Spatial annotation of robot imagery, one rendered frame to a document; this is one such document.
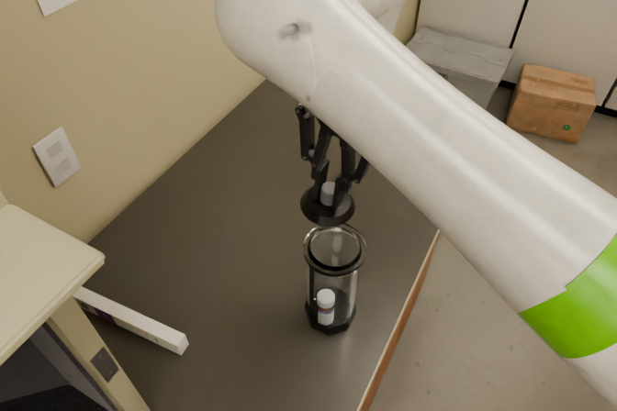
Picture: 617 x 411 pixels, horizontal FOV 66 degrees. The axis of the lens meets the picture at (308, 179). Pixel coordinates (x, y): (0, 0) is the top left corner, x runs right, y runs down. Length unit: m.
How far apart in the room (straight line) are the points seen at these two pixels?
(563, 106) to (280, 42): 2.69
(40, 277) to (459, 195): 0.32
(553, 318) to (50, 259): 0.37
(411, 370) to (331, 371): 1.08
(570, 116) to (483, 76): 0.53
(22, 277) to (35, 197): 0.69
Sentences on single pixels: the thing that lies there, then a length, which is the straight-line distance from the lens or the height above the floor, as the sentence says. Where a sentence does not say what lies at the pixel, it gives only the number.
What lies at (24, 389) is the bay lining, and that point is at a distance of 0.95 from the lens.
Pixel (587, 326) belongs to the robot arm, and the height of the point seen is 1.53.
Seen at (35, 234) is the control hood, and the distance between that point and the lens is 0.45.
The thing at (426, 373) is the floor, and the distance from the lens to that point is 2.01.
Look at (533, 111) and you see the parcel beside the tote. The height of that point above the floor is 0.16.
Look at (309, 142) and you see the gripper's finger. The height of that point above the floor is 1.36.
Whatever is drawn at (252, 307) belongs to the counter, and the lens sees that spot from 1.01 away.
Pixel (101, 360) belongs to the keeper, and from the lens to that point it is 0.71.
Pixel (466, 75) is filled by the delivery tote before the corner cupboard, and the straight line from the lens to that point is 2.90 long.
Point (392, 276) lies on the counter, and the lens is 1.06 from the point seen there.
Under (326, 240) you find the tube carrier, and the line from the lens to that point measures 0.86.
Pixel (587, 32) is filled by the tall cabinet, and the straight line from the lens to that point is 3.19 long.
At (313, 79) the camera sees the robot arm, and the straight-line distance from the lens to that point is 0.38.
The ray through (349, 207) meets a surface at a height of 1.24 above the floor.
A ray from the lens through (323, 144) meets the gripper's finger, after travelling 0.68.
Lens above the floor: 1.82
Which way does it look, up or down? 45 degrees down
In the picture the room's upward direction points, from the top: straight up
